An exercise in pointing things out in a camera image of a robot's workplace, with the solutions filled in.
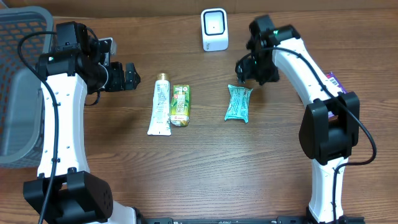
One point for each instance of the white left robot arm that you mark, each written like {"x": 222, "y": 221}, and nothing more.
{"x": 65, "y": 191}

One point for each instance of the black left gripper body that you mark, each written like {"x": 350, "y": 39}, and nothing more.
{"x": 125, "y": 78}

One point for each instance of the white tube gold cap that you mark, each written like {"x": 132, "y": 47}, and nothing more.
{"x": 160, "y": 117}

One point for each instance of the white barcode scanner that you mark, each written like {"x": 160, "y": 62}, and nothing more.
{"x": 214, "y": 29}

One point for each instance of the teal wipes packet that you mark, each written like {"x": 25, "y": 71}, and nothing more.
{"x": 239, "y": 103}

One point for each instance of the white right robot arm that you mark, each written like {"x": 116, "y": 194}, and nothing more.
{"x": 328, "y": 131}

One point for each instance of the red purple floral liner pack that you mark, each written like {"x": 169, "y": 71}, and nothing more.
{"x": 332, "y": 78}

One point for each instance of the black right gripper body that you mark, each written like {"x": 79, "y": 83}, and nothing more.
{"x": 246, "y": 72}

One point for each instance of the dark grey plastic basket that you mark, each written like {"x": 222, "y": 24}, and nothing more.
{"x": 22, "y": 116}

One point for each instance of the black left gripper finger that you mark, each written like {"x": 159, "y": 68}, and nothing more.
{"x": 131, "y": 75}
{"x": 131, "y": 84}

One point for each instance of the green yellow drink carton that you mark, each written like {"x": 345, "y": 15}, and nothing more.
{"x": 180, "y": 105}

